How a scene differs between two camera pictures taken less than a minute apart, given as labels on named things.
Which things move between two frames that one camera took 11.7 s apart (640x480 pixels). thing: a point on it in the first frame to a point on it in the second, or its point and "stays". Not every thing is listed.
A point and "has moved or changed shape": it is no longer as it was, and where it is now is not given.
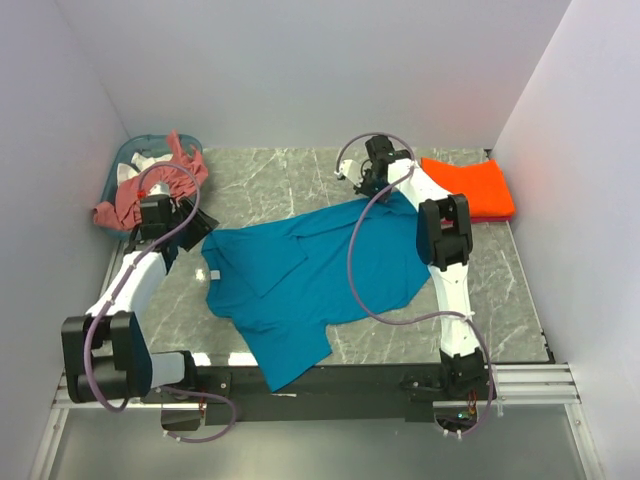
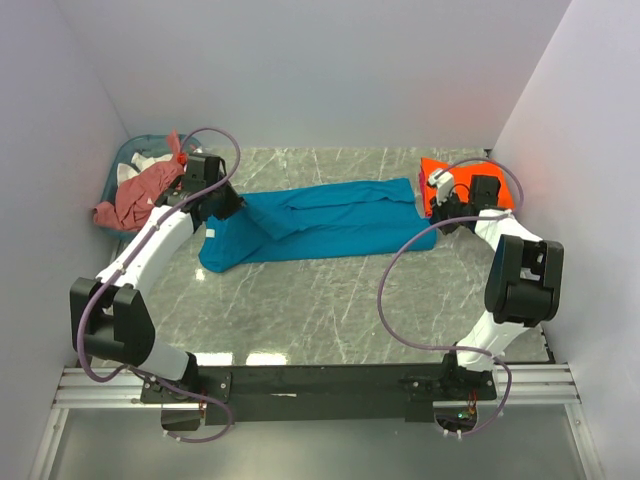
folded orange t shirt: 482,183 stays
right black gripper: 362,189 to 437,211
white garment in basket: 141,162 stays
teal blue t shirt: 279,285 has moved or changed shape
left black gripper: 201,223 to 234,204
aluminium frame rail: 527,384 stays
